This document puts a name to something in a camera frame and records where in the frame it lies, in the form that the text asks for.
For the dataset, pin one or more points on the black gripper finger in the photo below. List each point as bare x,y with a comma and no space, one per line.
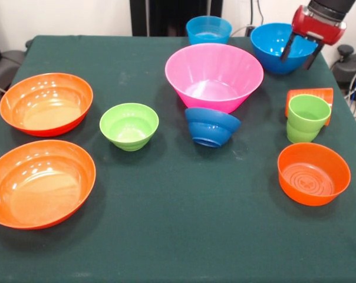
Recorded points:
313,57
286,50

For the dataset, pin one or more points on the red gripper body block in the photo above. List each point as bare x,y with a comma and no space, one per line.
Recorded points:
318,28

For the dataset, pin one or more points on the large light blue bowl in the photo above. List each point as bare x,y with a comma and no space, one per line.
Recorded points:
269,62

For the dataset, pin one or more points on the orange cup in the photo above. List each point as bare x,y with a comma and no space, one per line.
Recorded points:
322,92

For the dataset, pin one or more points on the green cup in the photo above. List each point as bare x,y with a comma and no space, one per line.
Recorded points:
301,129

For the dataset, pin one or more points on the small light blue bowl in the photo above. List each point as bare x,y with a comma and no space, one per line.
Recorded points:
209,29

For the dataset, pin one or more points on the large pink bowl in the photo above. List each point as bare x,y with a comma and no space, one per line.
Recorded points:
207,100

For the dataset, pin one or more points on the dark blue bowl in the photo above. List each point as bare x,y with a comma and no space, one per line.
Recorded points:
210,126

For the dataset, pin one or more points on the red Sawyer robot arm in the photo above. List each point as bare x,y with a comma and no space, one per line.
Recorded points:
331,7

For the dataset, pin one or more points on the dark grey floor base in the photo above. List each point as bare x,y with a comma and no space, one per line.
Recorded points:
7,65
352,67

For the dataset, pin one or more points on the small orange bowl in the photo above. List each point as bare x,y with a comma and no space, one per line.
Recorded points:
313,200

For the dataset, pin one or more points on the dark green tablecloth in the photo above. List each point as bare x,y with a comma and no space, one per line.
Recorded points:
178,191

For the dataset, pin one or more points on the green bowl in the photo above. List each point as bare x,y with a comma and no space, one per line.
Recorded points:
128,138

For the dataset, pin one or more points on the large orange bowl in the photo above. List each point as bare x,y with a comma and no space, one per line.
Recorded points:
33,191
45,118

